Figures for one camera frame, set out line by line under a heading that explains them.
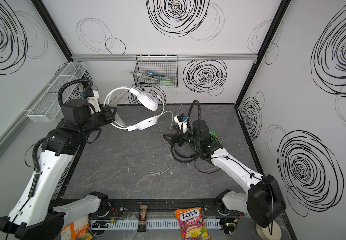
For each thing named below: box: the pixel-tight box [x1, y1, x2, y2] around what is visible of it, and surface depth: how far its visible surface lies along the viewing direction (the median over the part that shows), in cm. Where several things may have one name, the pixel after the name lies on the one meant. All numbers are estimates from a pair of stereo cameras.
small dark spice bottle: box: [137, 205, 148, 232], surface depth 70 cm
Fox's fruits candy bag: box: [174, 207, 213, 240], surface depth 68 cm
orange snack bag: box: [60, 214, 94, 240], surface depth 66 cm
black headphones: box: [171, 142, 198, 163], surface depth 93 cm
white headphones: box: [104, 86, 165, 131], surface depth 59 cm
